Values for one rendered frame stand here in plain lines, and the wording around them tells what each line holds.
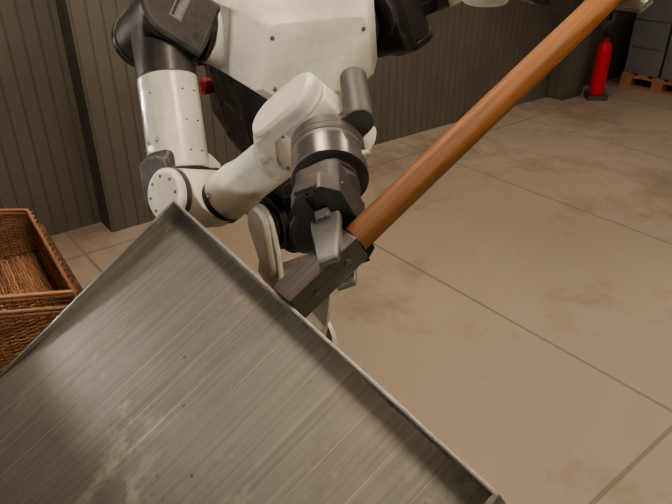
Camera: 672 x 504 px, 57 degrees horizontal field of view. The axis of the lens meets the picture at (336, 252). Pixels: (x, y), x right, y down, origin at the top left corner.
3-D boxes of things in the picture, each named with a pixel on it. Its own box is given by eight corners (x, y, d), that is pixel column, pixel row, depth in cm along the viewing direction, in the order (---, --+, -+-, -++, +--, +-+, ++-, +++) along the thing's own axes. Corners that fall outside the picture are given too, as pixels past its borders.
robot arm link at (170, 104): (133, 230, 92) (113, 81, 92) (200, 226, 102) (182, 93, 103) (184, 218, 85) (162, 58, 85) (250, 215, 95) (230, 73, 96)
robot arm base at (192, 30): (108, 74, 98) (110, 6, 100) (185, 91, 106) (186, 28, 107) (139, 39, 86) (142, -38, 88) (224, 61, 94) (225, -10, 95)
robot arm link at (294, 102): (308, 92, 71) (235, 153, 78) (361, 136, 75) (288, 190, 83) (311, 59, 75) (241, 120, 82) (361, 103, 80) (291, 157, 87)
